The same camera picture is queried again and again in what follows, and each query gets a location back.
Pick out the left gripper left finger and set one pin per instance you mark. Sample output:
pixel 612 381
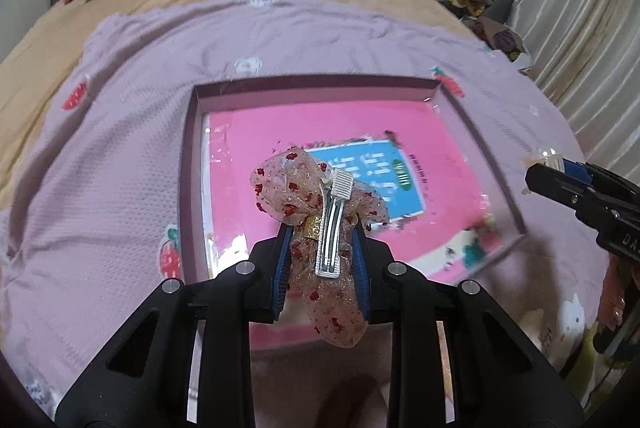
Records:
pixel 141 377

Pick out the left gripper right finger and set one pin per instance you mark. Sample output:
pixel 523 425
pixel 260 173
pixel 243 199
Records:
pixel 458 360

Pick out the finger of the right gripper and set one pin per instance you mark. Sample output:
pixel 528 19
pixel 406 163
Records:
pixel 568 193
pixel 557 168

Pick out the red dotted bow hair clip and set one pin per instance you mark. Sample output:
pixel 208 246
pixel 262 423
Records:
pixel 323 205

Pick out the right hand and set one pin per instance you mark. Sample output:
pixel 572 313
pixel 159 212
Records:
pixel 612 300

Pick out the lilac strawberry print blanket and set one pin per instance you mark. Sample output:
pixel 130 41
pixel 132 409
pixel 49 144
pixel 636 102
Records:
pixel 81 239

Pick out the white striped curtain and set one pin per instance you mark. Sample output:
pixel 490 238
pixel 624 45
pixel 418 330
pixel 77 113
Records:
pixel 586 61

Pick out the purple shallow box tray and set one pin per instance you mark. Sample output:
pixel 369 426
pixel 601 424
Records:
pixel 441 94

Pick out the tan bed sheet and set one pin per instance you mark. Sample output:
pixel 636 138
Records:
pixel 35 69

